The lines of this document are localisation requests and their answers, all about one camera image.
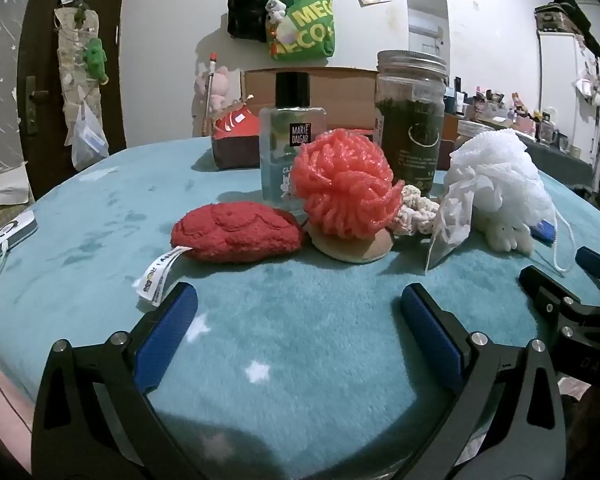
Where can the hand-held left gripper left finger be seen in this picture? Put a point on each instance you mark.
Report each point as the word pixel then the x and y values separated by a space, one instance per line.
pixel 167 332

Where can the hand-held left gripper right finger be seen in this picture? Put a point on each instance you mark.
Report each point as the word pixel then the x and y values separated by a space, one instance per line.
pixel 430 335

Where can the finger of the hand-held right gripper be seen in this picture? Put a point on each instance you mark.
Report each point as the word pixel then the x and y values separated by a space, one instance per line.
pixel 597 262
pixel 545 287

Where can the beige round sponge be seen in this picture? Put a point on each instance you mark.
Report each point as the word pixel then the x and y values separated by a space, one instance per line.
pixel 352 251

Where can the cream knitted scrunchie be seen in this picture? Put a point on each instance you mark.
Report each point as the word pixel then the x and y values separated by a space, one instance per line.
pixel 416 212

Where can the white bath pouf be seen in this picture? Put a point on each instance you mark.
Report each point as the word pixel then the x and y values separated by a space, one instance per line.
pixel 495 170

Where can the coral bath pouf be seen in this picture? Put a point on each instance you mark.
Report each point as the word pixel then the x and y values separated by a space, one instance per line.
pixel 345 180

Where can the cardboard box with red lining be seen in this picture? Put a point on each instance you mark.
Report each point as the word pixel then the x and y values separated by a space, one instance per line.
pixel 340 90

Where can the table with dark cloth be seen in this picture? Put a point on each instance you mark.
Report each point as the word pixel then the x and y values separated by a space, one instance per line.
pixel 560 160

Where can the row of cosmetics bottles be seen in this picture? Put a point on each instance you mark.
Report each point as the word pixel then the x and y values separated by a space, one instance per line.
pixel 520 110

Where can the pink bed sheet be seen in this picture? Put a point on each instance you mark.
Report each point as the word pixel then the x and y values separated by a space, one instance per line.
pixel 5 410

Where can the white wardrobe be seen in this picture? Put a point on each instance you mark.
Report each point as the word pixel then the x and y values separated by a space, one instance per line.
pixel 560 75

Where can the glass jar of dark leaves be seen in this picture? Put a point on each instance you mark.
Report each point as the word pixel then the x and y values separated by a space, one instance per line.
pixel 410 135

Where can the clear bottle with black cap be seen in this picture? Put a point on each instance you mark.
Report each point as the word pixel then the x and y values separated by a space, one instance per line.
pixel 285 160

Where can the clear plastic bag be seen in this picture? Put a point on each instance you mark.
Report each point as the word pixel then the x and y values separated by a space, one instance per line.
pixel 85 140

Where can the dark storage box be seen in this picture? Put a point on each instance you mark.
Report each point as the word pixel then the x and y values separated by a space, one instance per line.
pixel 562 15

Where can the pink plush toy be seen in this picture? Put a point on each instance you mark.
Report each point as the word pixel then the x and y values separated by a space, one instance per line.
pixel 220 85

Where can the stick with red tip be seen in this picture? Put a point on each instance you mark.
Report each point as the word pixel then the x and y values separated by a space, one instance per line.
pixel 211 75

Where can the beige hanging organizer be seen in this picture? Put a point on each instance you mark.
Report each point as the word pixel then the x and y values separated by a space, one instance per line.
pixel 70 75

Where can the green plush toy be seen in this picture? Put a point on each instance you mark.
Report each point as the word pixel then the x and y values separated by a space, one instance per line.
pixel 96 57

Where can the dark wooden door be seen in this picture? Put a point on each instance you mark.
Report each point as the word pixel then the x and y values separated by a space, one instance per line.
pixel 37 35

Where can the black bag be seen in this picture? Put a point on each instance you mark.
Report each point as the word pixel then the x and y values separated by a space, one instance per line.
pixel 245 10

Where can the green tote bag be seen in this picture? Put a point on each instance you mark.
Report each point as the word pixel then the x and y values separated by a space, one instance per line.
pixel 307 25

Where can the white plush charm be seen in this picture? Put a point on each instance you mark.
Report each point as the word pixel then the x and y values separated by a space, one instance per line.
pixel 276 10

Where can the wall mirror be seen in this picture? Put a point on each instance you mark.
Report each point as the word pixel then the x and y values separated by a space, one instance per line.
pixel 427 10

